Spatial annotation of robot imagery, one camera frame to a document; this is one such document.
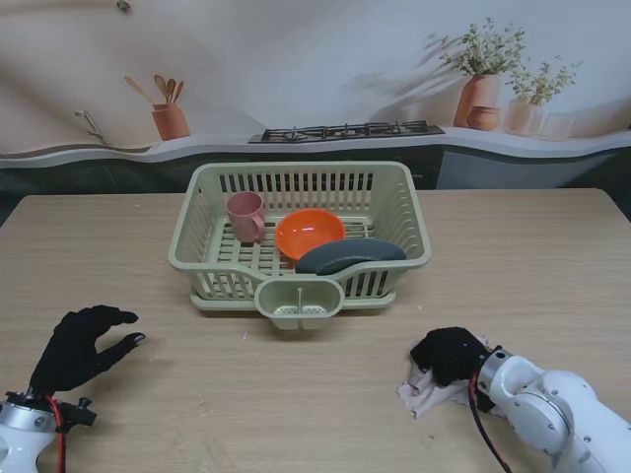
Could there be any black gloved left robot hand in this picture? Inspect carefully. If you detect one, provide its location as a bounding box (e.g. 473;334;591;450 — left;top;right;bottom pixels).
28;304;147;394

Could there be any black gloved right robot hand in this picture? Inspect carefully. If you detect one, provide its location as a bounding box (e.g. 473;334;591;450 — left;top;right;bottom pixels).
409;326;487;388

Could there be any pale pink wiping cloth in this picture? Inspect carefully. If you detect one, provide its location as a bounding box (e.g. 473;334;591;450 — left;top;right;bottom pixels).
396;334;507;420

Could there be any grey round plate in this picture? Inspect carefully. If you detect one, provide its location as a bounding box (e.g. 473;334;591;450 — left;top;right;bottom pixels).
295;237;408;276

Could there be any orange plastic bowl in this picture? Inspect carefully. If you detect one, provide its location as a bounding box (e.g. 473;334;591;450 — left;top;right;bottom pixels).
274;208;347;262

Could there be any pink plastic mug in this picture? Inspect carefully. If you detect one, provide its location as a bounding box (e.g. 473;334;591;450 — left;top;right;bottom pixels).
226;191;268;247

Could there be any green cutlery holder cup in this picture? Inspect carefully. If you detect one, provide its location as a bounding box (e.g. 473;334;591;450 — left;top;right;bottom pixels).
254;278;345;330

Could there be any green plastic dish rack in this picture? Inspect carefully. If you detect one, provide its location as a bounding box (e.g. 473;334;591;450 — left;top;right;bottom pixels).
169;161;434;302

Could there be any printed kitchen backdrop banner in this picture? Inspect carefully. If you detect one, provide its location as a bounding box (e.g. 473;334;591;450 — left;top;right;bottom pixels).
0;0;631;198

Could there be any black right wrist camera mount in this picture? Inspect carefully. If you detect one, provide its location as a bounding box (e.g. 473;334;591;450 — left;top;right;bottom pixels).
475;386;499;416

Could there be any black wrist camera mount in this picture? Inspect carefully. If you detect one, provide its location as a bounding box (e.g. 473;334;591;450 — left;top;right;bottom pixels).
475;386;499;416
53;397;98;435

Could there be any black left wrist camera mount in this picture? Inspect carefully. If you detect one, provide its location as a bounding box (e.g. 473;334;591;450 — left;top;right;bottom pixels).
53;397;98;435

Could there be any red black right arm cable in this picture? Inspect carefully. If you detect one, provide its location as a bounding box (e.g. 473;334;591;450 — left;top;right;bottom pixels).
467;369;517;473

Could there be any red black arm cable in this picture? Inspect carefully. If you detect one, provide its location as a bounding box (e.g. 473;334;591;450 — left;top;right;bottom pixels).
44;393;68;473
467;369;517;473

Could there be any red black left arm cable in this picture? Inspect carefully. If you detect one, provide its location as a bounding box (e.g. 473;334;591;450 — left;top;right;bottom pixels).
44;393;68;473

